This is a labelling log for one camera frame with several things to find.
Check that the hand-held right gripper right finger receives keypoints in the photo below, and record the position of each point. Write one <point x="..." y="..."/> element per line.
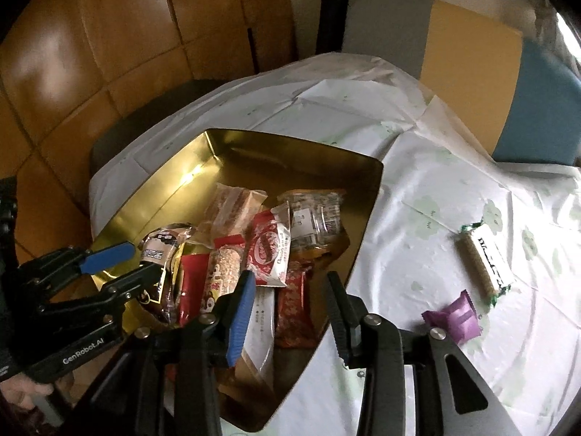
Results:
<point x="341" y="327"/>

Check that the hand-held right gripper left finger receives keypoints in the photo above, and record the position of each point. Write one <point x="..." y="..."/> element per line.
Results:
<point x="238" y="322"/>

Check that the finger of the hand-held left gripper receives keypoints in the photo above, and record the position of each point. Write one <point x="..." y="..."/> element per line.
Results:
<point x="131" y="281"/>
<point x="109" y="255"/>

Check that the dark round cake packet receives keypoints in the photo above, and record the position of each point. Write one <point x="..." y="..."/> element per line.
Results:
<point x="163" y="240"/>

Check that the red foil snack packet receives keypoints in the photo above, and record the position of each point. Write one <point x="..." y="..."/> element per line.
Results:
<point x="190" y="290"/>

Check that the gold metal tray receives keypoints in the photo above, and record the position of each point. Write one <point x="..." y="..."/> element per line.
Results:
<point x="254" y="163"/>

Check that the person's left hand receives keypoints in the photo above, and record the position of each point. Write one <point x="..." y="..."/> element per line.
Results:
<point x="22" y="388"/>

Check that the white flat packet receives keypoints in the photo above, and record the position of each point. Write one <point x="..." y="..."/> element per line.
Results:
<point x="263" y="327"/>

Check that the dark brown gold snack packet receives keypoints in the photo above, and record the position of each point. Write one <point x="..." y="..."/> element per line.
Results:
<point x="156" y="302"/>

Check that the red patterned snack packet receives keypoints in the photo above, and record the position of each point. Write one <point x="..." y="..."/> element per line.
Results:
<point x="293" y="311"/>

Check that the peanut bar packet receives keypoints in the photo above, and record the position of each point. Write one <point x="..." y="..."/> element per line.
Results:
<point x="221" y="268"/>

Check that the white red snack packet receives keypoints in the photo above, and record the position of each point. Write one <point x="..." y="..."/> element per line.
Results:
<point x="268" y="254"/>

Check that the black stand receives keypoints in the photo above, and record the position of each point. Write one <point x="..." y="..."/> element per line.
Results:
<point x="7" y="222"/>

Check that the clear packet of labelled sweets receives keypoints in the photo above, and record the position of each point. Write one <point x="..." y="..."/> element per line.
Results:
<point x="313" y="220"/>

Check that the clear crispy bar packet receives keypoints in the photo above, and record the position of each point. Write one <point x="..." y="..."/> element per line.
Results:
<point x="231" y="211"/>

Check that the purple snack packet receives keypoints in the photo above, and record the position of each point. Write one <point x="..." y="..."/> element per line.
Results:
<point x="454" y="320"/>

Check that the white wrapped cracker bar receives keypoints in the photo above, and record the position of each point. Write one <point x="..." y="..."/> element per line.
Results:
<point x="483" y="259"/>

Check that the white tablecloth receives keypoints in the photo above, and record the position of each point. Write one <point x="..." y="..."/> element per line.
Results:
<point x="431" y="181"/>

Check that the grey yellow blue bench cushion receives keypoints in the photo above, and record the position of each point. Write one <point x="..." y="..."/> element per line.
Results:
<point x="467" y="54"/>

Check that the black chair post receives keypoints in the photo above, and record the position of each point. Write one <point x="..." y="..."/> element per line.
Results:
<point x="333" y="9"/>

